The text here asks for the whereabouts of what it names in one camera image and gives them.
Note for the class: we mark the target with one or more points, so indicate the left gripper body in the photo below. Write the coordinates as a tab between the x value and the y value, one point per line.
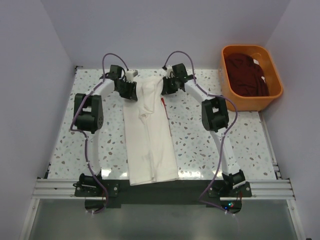
130	90

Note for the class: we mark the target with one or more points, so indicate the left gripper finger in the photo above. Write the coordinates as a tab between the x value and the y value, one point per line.
131	97
134	91

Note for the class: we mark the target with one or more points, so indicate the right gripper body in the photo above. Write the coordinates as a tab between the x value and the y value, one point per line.
168	86

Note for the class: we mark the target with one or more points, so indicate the white t shirt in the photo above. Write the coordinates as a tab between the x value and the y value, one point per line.
150	150

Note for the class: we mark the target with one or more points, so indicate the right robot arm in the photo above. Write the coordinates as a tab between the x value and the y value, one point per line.
214	118

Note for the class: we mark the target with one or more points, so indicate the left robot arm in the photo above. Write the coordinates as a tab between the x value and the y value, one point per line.
88	119

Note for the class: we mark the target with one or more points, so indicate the dark red t shirt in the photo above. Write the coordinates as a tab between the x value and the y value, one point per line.
246	77

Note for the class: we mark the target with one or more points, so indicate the orange plastic basket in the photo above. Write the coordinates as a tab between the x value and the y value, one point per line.
262	57

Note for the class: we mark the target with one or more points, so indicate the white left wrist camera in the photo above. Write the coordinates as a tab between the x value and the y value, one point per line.
131	74

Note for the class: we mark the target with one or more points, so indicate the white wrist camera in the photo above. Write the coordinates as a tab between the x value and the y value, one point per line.
131	74
169	71

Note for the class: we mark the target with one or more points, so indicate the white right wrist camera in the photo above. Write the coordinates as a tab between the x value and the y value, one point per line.
169	71

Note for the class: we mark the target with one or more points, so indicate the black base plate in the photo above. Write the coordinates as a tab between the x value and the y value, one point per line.
177	192

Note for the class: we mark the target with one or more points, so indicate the aluminium frame rail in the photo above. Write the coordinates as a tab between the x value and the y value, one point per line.
68	183

